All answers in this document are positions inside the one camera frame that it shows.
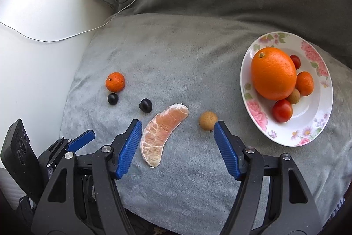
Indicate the dark grape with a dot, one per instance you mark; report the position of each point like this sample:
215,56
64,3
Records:
145,105
113,99

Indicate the white floral plate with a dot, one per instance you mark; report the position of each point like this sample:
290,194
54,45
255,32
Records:
316,116

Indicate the light grey plush blanket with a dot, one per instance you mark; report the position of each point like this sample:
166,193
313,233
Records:
178,58

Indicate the small mandarin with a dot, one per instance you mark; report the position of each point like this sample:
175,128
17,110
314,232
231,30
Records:
305,83
115,82

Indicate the brown longan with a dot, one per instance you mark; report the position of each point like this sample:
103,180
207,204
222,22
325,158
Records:
208,120
294,97

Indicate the large orange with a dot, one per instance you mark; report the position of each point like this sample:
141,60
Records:
273,74

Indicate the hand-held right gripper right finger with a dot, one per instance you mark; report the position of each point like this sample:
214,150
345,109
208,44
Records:
227,149

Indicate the peeled pomelo segment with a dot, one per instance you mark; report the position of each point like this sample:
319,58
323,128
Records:
162,136

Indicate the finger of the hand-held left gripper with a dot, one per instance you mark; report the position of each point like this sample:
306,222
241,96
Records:
53,152
81,140

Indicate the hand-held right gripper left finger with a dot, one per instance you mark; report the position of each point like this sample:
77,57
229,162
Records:
129,149

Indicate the red cherry tomato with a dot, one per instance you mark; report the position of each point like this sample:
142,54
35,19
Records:
282,110
296,62

